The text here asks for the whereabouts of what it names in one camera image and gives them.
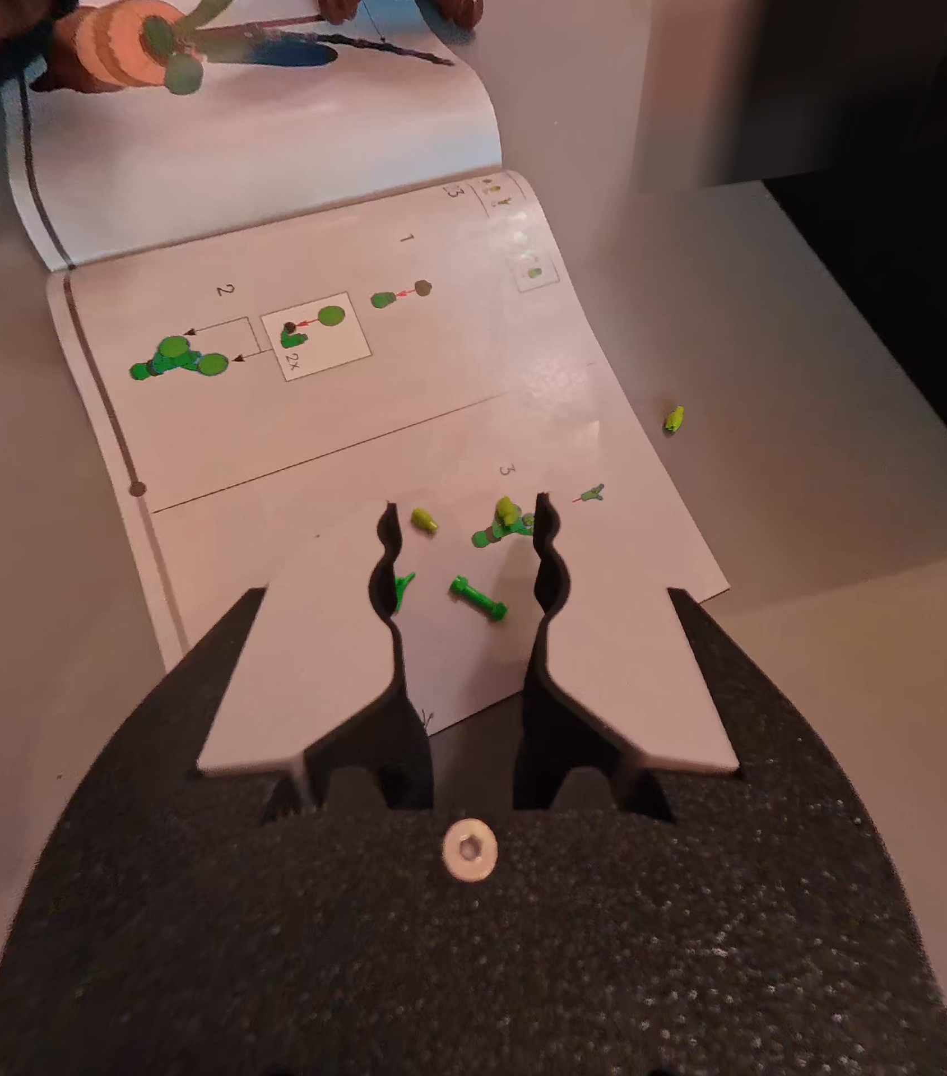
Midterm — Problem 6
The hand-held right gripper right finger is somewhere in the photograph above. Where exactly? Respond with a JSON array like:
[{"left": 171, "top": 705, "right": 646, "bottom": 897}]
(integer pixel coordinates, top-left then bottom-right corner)
[{"left": 516, "top": 491, "right": 741, "bottom": 778}]

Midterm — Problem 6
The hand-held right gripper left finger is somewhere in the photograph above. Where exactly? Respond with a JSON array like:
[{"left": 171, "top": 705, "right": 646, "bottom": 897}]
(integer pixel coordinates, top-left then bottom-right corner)
[{"left": 196, "top": 500, "right": 434, "bottom": 778}]

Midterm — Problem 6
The green toy brick pin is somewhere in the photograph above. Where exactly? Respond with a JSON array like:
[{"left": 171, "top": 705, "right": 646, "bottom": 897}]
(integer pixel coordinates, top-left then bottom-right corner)
[{"left": 450, "top": 575, "right": 510, "bottom": 623}]

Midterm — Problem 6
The grey desk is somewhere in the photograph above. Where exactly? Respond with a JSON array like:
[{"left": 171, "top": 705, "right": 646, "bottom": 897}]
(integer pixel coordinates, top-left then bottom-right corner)
[{"left": 0, "top": 0, "right": 947, "bottom": 1076}]

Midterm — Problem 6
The white instruction booklet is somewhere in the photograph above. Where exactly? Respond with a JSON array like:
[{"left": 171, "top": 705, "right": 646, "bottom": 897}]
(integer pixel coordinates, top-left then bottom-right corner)
[{"left": 7, "top": 0, "right": 731, "bottom": 736}]

